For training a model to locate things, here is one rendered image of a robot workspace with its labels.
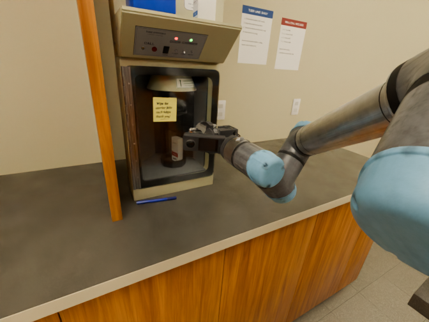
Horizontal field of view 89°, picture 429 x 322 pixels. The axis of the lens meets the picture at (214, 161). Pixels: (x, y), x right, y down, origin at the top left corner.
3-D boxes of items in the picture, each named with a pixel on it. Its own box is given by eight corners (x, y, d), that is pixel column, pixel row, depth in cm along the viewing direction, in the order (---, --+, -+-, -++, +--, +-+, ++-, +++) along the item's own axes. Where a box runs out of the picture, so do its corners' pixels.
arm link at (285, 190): (310, 175, 59) (294, 152, 52) (288, 211, 57) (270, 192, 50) (285, 167, 65) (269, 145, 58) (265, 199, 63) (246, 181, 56)
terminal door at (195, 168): (135, 189, 77) (122, 64, 61) (212, 174, 91) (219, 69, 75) (135, 190, 76) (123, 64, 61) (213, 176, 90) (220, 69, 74)
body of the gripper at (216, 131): (226, 146, 72) (248, 160, 63) (202, 149, 68) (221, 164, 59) (228, 123, 69) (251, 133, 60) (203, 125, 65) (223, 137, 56)
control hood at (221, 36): (118, 56, 60) (113, 13, 56) (220, 63, 75) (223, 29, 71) (124, 56, 51) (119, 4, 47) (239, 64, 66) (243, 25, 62)
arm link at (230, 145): (229, 171, 55) (232, 140, 52) (220, 164, 59) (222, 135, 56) (253, 166, 59) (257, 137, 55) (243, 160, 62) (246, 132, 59)
